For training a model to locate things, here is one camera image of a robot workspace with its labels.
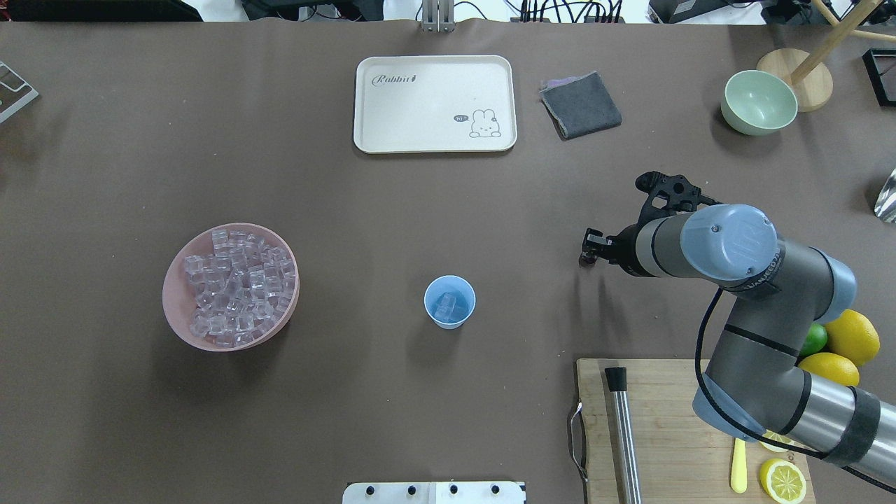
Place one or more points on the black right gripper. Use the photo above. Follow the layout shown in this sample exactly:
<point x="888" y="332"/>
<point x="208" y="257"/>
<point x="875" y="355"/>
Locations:
<point x="625" y="248"/>

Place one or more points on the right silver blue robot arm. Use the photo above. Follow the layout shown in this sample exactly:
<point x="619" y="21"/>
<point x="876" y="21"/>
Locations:
<point x="752" y="384"/>

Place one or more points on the light blue cup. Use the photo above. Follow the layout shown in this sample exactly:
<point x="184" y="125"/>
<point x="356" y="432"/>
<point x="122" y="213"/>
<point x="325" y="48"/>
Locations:
<point x="452" y="283"/>

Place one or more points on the wooden cup tree stand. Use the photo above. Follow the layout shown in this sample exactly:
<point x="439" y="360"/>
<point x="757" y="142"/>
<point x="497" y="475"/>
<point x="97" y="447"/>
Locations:
<point x="805" y="72"/>

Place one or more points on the steel ice scoop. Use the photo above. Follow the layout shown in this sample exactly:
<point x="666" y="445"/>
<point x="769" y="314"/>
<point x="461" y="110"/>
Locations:
<point x="885" y="205"/>

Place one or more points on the clear ice cubes pile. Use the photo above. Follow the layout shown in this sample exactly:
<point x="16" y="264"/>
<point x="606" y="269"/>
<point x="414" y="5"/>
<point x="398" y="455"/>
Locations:
<point x="241" y="288"/>

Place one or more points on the white cup rack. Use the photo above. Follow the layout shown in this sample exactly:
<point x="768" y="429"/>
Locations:
<point x="16" y="92"/>

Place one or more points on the grey folded cloth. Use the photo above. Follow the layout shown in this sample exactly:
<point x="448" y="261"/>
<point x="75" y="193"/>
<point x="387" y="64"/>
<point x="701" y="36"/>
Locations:
<point x="580" y="105"/>

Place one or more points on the mint green bowl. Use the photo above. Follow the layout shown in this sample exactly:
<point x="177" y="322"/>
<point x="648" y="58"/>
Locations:
<point x="758" y="103"/>

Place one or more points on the steel muddler black tip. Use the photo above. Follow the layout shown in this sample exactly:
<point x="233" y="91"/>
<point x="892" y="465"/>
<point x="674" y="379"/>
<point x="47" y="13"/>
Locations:
<point x="626" y="445"/>

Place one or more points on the green lime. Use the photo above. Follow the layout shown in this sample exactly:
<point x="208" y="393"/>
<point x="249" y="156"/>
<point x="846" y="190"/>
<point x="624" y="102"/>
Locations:
<point x="815" y="341"/>

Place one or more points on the wooden cutting board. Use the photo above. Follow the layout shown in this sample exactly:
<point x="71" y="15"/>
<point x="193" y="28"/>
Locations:
<point x="680" y="458"/>

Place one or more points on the cream rabbit tray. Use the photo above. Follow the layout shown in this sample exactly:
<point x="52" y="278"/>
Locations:
<point x="434" y="104"/>

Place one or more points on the lemon half slice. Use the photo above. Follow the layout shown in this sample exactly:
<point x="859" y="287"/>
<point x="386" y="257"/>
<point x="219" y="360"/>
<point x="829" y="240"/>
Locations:
<point x="776" y="442"/>
<point x="783" y="481"/>

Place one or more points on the yellow lemon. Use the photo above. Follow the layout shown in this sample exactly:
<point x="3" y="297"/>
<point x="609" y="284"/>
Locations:
<point x="853" y="336"/>
<point x="832" y="366"/>

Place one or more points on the yellow plastic knife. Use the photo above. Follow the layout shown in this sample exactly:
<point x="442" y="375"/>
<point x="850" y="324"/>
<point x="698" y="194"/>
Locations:
<point x="738" y="472"/>

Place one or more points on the pink bowl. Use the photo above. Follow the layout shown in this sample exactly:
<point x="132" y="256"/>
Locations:
<point x="178" y="303"/>

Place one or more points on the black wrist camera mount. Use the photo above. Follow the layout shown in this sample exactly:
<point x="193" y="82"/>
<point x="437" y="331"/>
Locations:
<point x="668" y="196"/>

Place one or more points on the aluminium frame post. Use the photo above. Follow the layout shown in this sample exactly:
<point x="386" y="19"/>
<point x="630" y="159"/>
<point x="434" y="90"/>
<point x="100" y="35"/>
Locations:
<point x="437" y="16"/>

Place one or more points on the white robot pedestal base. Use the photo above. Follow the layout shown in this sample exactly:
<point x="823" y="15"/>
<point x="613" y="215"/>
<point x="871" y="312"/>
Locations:
<point x="436" y="492"/>

